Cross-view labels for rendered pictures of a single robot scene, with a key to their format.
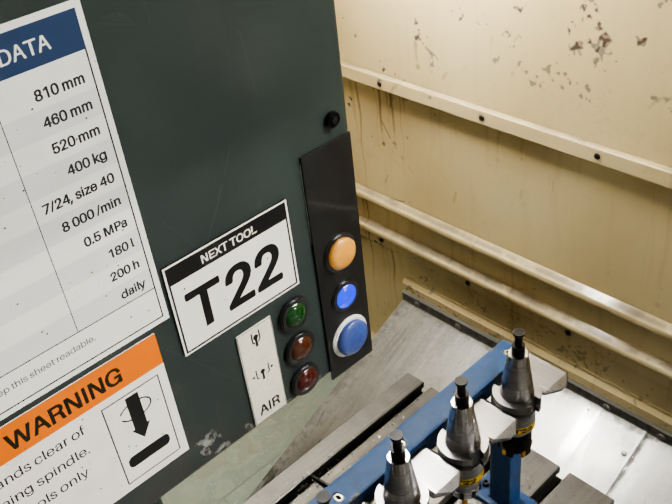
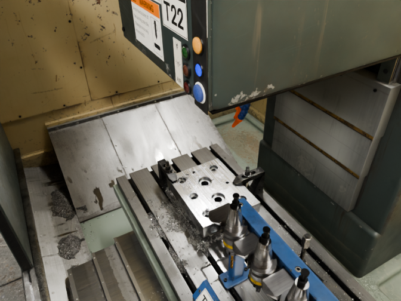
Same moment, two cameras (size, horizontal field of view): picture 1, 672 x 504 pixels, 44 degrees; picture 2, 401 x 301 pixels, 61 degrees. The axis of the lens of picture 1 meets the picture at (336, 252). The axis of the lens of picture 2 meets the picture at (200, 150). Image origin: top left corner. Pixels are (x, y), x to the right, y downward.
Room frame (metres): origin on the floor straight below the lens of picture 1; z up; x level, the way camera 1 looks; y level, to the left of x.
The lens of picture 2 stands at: (0.60, -0.50, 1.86)
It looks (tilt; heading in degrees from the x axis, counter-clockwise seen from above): 37 degrees down; 102
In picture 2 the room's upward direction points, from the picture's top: 2 degrees counter-clockwise
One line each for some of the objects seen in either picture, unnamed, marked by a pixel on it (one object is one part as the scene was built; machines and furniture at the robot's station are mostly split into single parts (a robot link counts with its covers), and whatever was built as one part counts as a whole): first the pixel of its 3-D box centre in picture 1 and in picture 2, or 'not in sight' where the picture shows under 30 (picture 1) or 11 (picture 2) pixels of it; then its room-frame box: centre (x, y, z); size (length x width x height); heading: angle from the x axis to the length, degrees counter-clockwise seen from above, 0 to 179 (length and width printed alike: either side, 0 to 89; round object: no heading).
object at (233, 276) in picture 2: not in sight; (237, 246); (0.57, 0.12, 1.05); 0.10 x 0.05 x 0.30; 39
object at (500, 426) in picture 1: (490, 422); not in sight; (0.73, -0.17, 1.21); 0.07 x 0.05 x 0.01; 39
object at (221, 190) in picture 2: not in sight; (211, 193); (0.44, 0.41, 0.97); 0.29 x 0.23 x 0.05; 129
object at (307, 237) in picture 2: not in sight; (304, 248); (0.77, 0.22, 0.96); 0.03 x 0.03 x 0.13
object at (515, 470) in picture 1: (506, 437); not in sight; (0.84, -0.22, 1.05); 0.10 x 0.05 x 0.30; 39
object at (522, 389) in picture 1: (517, 372); not in sight; (0.77, -0.21, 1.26); 0.04 x 0.04 x 0.07
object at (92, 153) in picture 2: not in sight; (151, 154); (0.04, 0.87, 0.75); 0.89 x 0.67 x 0.26; 39
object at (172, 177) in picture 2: not in sight; (167, 175); (0.26, 0.47, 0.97); 0.13 x 0.03 x 0.15; 129
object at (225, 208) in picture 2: not in sight; (222, 214); (0.52, 0.09, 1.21); 0.07 x 0.05 x 0.01; 39
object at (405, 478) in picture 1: (400, 476); (263, 250); (0.63, -0.04, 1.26); 0.04 x 0.04 x 0.07
